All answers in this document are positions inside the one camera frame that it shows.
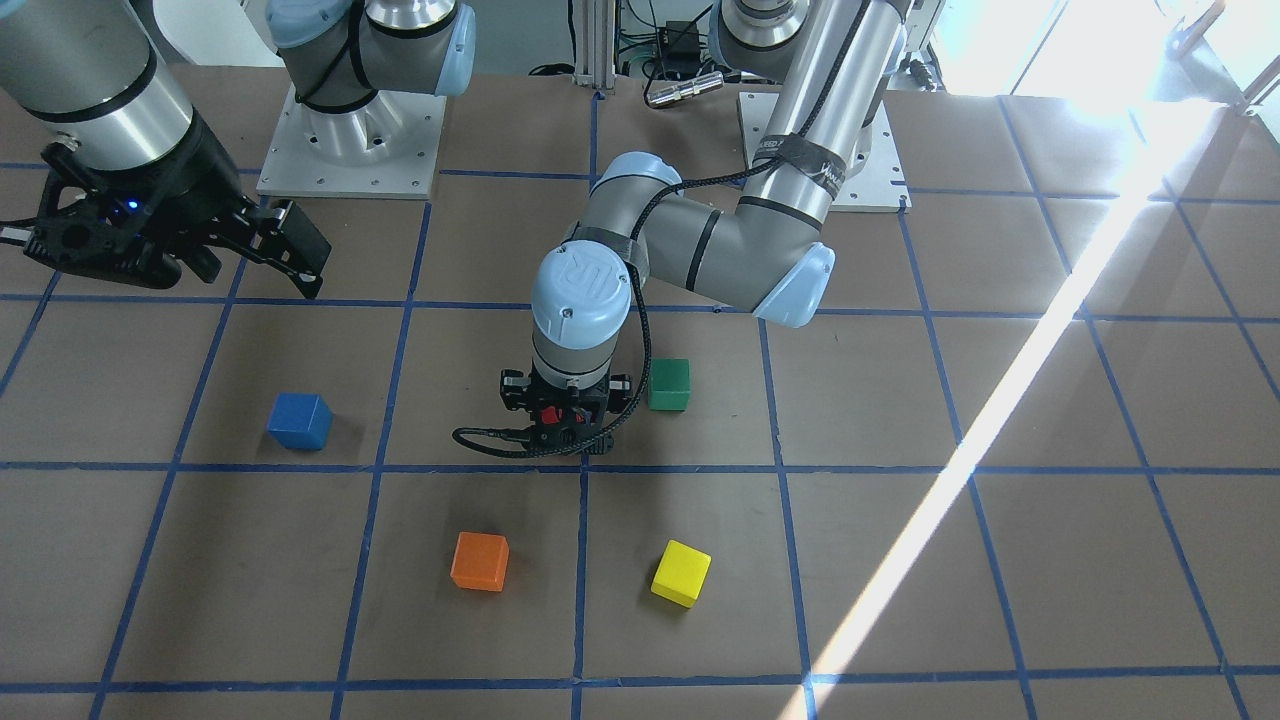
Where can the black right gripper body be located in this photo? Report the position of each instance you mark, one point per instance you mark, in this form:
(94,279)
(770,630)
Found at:
(203,168)

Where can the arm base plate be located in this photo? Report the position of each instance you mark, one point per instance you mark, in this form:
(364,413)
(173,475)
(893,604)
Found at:
(386,150)
(878,187)

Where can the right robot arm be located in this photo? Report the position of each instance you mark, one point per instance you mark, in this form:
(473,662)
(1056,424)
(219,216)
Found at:
(89,72)

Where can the green wooden block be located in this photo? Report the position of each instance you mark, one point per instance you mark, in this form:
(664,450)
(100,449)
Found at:
(670,384)

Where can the blue wooden block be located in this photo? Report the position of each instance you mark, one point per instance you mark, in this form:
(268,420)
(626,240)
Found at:
(300,421)

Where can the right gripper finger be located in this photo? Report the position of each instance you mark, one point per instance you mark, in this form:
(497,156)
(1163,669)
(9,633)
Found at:
(285,239)

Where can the orange wooden block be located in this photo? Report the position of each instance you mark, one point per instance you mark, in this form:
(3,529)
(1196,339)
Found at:
(480,561)

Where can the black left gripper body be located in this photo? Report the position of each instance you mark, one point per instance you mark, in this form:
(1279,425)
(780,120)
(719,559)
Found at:
(516,391)

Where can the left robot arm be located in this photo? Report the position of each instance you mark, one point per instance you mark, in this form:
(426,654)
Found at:
(749,239)

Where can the yellow wooden block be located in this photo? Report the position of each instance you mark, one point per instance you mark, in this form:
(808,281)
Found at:
(681,574)

